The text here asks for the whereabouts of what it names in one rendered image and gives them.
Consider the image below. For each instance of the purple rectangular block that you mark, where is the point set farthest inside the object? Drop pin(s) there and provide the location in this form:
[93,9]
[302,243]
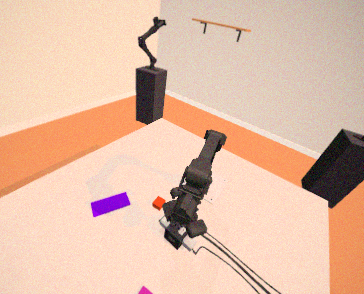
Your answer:
[110,204]

